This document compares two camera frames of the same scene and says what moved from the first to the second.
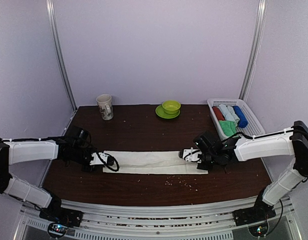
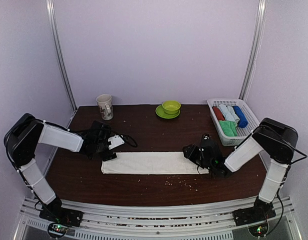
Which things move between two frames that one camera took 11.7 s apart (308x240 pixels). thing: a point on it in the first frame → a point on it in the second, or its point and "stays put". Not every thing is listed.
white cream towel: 151,162 stays put
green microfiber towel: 229,127 stays put
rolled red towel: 219,114 stays put
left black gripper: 90,169 → 107,156
